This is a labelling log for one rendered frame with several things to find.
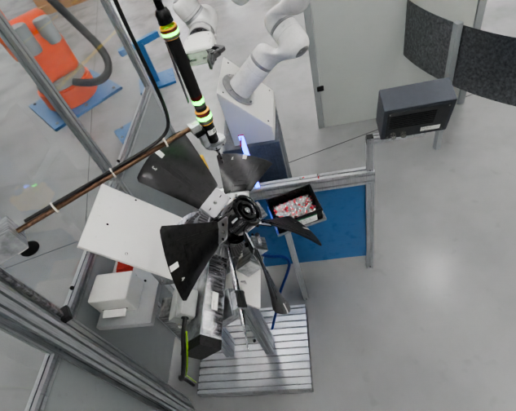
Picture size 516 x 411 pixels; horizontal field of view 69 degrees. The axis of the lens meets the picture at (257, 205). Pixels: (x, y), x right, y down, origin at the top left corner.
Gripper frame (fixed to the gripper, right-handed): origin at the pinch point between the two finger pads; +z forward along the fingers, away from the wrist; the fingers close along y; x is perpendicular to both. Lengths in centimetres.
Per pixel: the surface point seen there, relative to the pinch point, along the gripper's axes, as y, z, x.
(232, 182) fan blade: 2.3, 2.8, -46.5
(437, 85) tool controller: -78, -25, -41
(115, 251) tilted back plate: 37, 35, -36
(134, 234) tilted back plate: 34, 26, -40
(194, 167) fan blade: 10.1, 10.5, -28.8
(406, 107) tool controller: -65, -18, -43
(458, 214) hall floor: -115, -53, -167
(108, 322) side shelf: 63, 39, -78
